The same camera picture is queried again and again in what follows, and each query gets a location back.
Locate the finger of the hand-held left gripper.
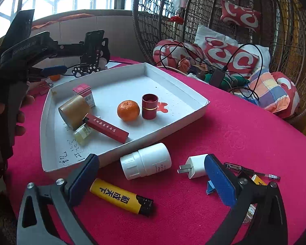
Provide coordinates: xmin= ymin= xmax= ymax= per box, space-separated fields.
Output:
xmin=28 ymin=65 xmax=68 ymax=78
xmin=41 ymin=41 xmax=88 ymax=57

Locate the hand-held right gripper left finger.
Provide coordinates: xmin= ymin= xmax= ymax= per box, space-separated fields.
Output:
xmin=17 ymin=154 xmax=100 ymax=245

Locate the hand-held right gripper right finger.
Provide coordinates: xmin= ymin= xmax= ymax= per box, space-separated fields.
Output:
xmin=204 ymin=154 xmax=288 ymax=245

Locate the white plastic pill bottle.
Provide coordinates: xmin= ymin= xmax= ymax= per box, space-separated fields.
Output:
xmin=120 ymin=143 xmax=172 ymax=180

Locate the white shallow cardboard tray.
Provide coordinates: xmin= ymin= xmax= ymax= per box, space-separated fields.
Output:
xmin=39 ymin=62 xmax=210 ymax=173

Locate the person's left hand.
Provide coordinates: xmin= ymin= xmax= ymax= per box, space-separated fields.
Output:
xmin=0 ymin=94 xmax=35 ymax=137

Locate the black smartphone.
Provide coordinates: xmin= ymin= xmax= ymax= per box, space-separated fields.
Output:
xmin=84 ymin=30 xmax=105 ymax=65

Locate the white charger plug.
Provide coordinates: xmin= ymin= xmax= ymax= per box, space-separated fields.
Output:
xmin=178 ymin=154 xmax=209 ymax=179

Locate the black paw print phone stand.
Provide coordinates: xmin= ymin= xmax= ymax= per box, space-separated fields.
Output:
xmin=72 ymin=38 xmax=111 ymax=77

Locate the yellow black lighter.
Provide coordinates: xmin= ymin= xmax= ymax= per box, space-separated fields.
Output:
xmin=90 ymin=178 xmax=154 ymax=216

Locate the small pink white box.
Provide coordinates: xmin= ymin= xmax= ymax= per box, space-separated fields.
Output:
xmin=73 ymin=83 xmax=96 ymax=108

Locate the yellow printed packet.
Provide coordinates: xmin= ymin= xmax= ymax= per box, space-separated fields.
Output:
xmin=251 ymin=174 xmax=268 ymax=187

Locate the small yellow glass bottle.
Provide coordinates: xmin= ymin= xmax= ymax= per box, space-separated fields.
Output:
xmin=73 ymin=123 xmax=93 ymax=143

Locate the white paper sheet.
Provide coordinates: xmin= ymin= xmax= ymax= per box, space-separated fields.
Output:
xmin=102 ymin=61 xmax=123 ymax=69

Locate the brown tape roll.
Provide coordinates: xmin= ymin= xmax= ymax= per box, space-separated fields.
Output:
xmin=58 ymin=95 xmax=92 ymax=130

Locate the magenta towel table cloth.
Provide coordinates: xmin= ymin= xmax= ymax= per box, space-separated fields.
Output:
xmin=5 ymin=56 xmax=306 ymax=245

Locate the brown cardboard box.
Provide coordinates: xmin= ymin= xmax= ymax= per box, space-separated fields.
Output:
xmin=31 ymin=10 xmax=143 ymax=62

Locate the clear gel pen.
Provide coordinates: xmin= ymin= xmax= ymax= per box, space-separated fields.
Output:
xmin=224 ymin=162 xmax=281 ymax=182

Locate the long red box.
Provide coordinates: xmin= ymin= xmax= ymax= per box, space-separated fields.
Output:
xmin=83 ymin=113 xmax=130 ymax=144

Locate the brown wicker hanging chair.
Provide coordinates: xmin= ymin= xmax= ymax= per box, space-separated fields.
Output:
xmin=132 ymin=0 xmax=306 ymax=138

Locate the red cylinder container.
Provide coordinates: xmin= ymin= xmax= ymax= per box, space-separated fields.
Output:
xmin=142 ymin=94 xmax=159 ymax=120

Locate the rolled red white patterned cushion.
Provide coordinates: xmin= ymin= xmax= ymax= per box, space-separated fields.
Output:
xmin=153 ymin=40 xmax=207 ymax=70

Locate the orange plaid cloth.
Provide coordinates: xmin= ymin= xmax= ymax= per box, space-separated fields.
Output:
xmin=241 ymin=68 xmax=290 ymax=114

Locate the green cloth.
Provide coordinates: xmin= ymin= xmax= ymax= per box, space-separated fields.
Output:
xmin=204 ymin=74 xmax=249 ymax=90

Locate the black power adapter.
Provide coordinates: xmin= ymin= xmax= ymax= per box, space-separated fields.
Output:
xmin=209 ymin=70 xmax=225 ymax=87

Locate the round red white patterned cushion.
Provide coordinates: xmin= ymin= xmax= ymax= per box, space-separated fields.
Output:
xmin=270 ymin=71 xmax=300 ymax=119

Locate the white pillow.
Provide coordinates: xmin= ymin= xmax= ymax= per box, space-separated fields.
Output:
xmin=195 ymin=25 xmax=270 ymax=68

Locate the small red white patterned cushion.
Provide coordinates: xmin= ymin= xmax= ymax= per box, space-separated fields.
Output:
xmin=221 ymin=0 xmax=262 ymax=32

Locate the black cable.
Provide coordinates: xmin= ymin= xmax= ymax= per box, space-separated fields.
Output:
xmin=159 ymin=42 xmax=264 ymax=102

